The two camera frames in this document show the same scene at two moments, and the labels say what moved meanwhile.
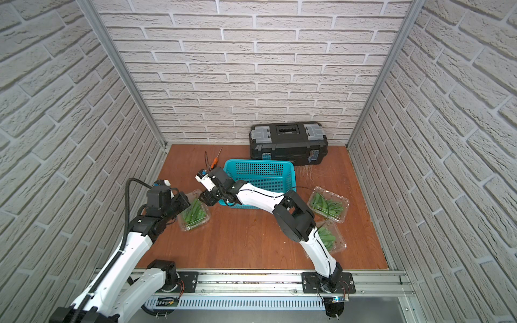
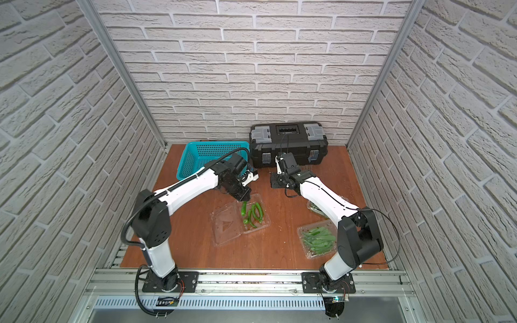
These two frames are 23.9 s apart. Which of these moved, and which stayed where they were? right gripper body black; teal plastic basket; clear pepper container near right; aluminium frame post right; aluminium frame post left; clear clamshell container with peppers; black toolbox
Moved: clear clamshell container with peppers; right gripper body black; teal plastic basket
Stayed: aluminium frame post right; aluminium frame post left; clear pepper container near right; black toolbox
